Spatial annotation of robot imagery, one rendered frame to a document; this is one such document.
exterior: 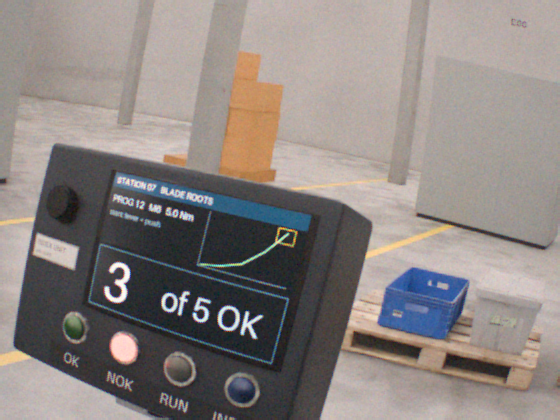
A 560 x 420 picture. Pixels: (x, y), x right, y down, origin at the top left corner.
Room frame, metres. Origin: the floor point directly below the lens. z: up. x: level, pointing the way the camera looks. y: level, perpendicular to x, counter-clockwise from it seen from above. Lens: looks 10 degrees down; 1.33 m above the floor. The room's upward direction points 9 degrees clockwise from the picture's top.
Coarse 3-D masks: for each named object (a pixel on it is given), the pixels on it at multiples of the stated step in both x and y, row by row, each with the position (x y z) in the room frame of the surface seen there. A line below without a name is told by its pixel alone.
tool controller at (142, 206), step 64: (64, 192) 0.53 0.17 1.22; (128, 192) 0.53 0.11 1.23; (192, 192) 0.51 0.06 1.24; (256, 192) 0.50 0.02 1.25; (64, 256) 0.53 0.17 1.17; (192, 256) 0.49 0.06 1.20; (256, 256) 0.48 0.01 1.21; (320, 256) 0.47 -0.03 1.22; (128, 320) 0.49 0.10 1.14; (192, 320) 0.48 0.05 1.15; (256, 320) 0.47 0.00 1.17; (320, 320) 0.47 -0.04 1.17; (128, 384) 0.48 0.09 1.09; (192, 384) 0.47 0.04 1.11; (320, 384) 0.51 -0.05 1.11
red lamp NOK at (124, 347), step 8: (120, 336) 0.49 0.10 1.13; (128, 336) 0.49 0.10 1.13; (112, 344) 0.49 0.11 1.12; (120, 344) 0.48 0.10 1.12; (128, 344) 0.48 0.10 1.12; (136, 344) 0.48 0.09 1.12; (112, 352) 0.49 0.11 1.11; (120, 352) 0.48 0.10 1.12; (128, 352) 0.48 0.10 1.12; (136, 352) 0.48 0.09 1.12; (120, 360) 0.48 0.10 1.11; (128, 360) 0.48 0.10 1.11; (136, 360) 0.48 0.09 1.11
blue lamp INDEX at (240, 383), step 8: (232, 376) 0.46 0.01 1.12; (240, 376) 0.46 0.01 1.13; (248, 376) 0.45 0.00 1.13; (232, 384) 0.45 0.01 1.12; (240, 384) 0.45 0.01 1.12; (248, 384) 0.45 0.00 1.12; (256, 384) 0.45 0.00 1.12; (224, 392) 0.46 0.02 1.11; (232, 392) 0.45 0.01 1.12; (240, 392) 0.45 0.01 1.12; (248, 392) 0.45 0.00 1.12; (256, 392) 0.45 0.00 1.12; (232, 400) 0.45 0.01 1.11; (240, 400) 0.45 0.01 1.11; (248, 400) 0.45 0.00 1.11; (256, 400) 0.45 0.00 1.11
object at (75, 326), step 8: (72, 312) 0.51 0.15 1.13; (64, 320) 0.51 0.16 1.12; (72, 320) 0.50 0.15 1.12; (80, 320) 0.50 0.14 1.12; (64, 328) 0.50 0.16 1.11; (72, 328) 0.50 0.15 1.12; (80, 328) 0.50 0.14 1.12; (88, 328) 0.50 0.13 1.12; (72, 336) 0.50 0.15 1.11; (80, 336) 0.50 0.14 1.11; (88, 336) 0.50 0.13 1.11
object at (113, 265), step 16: (96, 256) 0.52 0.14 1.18; (112, 256) 0.51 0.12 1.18; (128, 256) 0.51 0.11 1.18; (144, 256) 0.51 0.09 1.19; (96, 272) 0.51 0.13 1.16; (112, 272) 0.51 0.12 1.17; (128, 272) 0.51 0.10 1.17; (144, 272) 0.50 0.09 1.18; (96, 288) 0.51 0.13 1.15; (112, 288) 0.51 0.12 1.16; (128, 288) 0.50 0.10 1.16; (144, 288) 0.50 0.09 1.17; (96, 304) 0.51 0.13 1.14; (112, 304) 0.50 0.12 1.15; (128, 304) 0.50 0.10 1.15
